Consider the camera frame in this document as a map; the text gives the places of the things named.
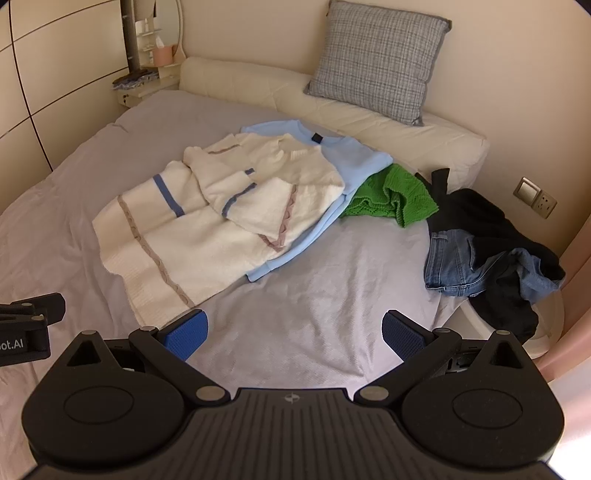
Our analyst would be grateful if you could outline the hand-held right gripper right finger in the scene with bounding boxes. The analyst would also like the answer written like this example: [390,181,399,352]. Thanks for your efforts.
[355,310,527,407]

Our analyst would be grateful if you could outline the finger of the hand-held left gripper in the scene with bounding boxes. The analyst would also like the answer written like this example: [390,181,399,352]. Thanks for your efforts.
[0,292,66,326]

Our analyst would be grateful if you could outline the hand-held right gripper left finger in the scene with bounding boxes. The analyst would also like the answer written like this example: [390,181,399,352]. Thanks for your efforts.
[67,309,232,409]

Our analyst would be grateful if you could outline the white striped knit sweater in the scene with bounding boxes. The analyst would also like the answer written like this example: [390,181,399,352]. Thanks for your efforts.
[91,133,346,326]

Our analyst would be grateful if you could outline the blue jeans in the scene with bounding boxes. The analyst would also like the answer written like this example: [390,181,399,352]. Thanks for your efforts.
[425,228,561,305]

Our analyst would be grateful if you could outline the green knit garment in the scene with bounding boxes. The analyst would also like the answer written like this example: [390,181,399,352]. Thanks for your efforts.
[340,164,439,229]

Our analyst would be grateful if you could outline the black garment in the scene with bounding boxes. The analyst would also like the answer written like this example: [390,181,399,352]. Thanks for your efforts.
[416,168,566,342]

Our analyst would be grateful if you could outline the light blue sweatshirt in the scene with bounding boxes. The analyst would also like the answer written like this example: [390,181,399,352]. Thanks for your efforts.
[240,120,393,283]

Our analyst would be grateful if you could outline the white bedside shelf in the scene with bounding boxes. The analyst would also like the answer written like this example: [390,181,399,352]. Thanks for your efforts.
[113,60,181,108]

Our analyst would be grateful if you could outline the dark patterned cloth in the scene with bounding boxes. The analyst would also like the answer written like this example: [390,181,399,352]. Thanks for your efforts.
[113,68,158,89]

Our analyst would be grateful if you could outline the white panelled wardrobe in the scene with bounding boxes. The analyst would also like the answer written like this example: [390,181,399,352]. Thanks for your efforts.
[0,0,131,195]

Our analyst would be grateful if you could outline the cream padded headboard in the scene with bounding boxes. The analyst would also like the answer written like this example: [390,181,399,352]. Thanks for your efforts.
[179,56,490,185]

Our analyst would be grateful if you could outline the grey plaid pillow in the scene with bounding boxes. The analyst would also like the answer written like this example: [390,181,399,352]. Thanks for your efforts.
[305,0,452,126]

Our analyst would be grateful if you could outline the oval mirror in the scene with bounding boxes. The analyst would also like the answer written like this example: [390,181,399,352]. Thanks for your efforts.
[136,0,184,62]

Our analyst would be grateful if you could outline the wall socket plate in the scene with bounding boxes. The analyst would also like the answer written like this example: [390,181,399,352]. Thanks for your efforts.
[514,176,557,219]

